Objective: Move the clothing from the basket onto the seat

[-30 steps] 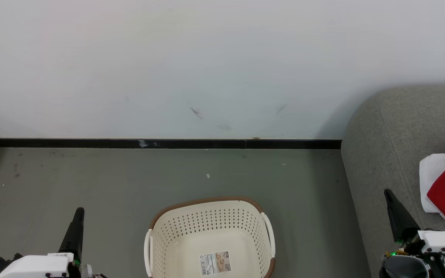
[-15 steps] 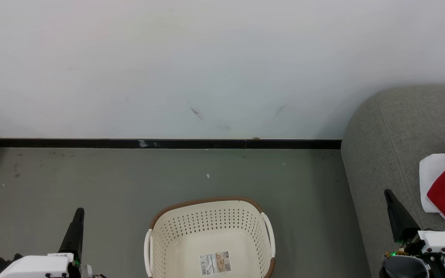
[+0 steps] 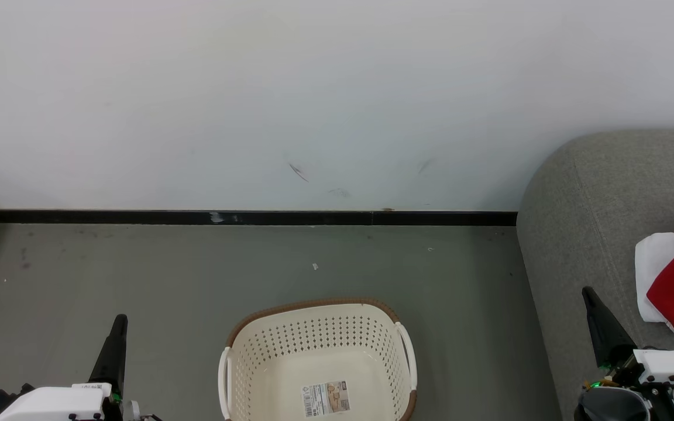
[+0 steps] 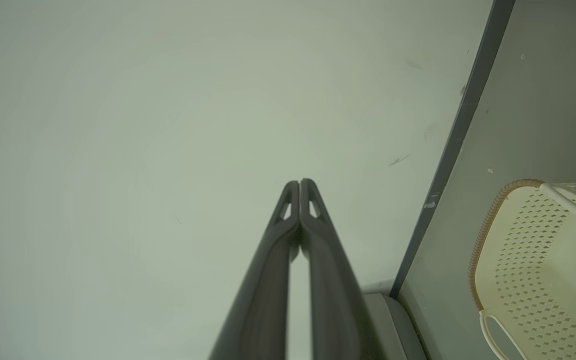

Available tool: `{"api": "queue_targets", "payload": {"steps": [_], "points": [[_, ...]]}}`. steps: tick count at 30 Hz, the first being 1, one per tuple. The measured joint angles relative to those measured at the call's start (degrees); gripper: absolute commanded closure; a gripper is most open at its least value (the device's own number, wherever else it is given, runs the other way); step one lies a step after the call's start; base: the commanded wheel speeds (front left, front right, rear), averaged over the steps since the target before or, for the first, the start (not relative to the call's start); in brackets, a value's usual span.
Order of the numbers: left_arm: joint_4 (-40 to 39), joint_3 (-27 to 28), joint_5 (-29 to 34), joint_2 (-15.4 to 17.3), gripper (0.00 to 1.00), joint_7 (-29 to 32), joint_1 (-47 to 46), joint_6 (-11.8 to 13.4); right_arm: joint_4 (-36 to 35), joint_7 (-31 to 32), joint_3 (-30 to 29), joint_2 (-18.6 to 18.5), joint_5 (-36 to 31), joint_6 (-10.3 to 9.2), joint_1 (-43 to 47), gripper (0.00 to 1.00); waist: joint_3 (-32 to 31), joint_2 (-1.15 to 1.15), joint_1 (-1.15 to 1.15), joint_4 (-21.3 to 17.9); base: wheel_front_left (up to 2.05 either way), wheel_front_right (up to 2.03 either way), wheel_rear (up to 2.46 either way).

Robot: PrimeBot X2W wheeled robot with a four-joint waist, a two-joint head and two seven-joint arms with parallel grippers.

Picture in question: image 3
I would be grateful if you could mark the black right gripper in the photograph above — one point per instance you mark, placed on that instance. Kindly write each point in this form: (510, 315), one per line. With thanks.
(618, 403)

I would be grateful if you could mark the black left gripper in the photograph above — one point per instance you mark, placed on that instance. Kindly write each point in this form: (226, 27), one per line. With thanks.
(113, 409)

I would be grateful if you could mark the cream perforated laundry basket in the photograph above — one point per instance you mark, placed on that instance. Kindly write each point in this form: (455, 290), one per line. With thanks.
(313, 351)

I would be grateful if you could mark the printed paper basket label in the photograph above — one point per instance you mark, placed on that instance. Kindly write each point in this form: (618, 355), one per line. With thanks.
(325, 399)

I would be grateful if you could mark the grey fabric sofa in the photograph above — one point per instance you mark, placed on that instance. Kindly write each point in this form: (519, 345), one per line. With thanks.
(594, 204)

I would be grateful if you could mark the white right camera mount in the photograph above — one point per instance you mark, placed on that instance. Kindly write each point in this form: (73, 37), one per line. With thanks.
(673, 362)

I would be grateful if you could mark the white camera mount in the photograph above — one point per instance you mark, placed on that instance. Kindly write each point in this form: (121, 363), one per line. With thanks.
(673, 362)
(50, 403)

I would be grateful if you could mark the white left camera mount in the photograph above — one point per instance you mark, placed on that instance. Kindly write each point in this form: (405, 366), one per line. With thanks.
(50, 403)

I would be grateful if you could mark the black wall baseboard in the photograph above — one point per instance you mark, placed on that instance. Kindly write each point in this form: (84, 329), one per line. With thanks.
(138, 217)

